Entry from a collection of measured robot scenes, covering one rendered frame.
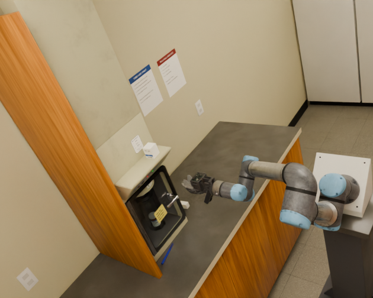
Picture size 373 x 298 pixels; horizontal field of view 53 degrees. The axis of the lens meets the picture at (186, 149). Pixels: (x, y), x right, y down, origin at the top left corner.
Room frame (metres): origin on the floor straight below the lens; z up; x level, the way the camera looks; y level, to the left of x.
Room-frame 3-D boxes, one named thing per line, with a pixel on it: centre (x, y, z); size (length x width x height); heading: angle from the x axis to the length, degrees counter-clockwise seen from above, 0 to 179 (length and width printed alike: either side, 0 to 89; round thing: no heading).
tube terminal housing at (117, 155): (1.67, 0.35, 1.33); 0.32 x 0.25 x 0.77; 133
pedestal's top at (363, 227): (1.37, -0.68, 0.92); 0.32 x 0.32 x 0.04; 41
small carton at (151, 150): (1.59, 0.17, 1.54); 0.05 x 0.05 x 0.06; 47
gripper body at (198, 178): (1.44, -0.02, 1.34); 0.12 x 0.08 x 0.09; 44
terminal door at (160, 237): (1.57, 0.25, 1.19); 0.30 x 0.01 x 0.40; 132
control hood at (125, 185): (1.54, 0.22, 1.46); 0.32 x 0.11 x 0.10; 133
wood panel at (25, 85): (1.54, 0.53, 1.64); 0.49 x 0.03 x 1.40; 43
